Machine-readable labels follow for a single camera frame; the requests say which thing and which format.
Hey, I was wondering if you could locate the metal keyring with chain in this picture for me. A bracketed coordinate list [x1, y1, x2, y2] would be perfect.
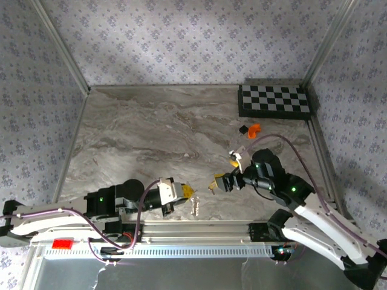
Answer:
[190, 189, 202, 217]

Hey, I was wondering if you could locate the red toy brick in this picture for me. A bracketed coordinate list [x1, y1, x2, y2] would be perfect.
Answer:
[51, 239, 74, 250]

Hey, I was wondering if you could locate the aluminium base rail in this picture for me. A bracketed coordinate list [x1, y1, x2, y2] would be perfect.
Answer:
[30, 219, 362, 246]

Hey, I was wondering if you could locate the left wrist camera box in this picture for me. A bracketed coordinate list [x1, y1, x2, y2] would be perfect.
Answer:
[157, 176, 184, 204]

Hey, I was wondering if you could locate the small circuit board with lights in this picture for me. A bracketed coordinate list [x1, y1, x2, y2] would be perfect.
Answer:
[273, 246, 296, 257]

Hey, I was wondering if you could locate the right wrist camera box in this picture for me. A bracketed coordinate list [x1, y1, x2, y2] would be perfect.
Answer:
[229, 146, 252, 175]

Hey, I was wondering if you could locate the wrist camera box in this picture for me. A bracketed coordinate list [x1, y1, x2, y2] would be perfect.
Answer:
[157, 176, 184, 204]
[229, 146, 252, 175]

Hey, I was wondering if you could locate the aluminium corner post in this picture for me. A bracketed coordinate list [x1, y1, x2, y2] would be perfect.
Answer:
[30, 0, 91, 93]
[302, 0, 359, 88]

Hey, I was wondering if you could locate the white slotted cable duct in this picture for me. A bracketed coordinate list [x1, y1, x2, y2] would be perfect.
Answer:
[42, 243, 278, 261]

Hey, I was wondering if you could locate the black grey chessboard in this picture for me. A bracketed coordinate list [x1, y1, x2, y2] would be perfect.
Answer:
[237, 83, 313, 121]

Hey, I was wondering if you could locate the black cable connector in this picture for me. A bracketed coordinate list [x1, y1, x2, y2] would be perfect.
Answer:
[100, 246, 134, 257]

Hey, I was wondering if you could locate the shiny metal sheet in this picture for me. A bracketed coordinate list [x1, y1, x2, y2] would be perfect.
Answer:
[33, 246, 360, 290]

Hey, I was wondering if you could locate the aluminium table edge rail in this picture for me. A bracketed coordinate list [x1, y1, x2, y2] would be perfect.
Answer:
[53, 89, 91, 203]
[89, 83, 242, 90]

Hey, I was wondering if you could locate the orange plastic piece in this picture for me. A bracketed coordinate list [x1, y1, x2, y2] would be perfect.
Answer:
[247, 123, 262, 140]

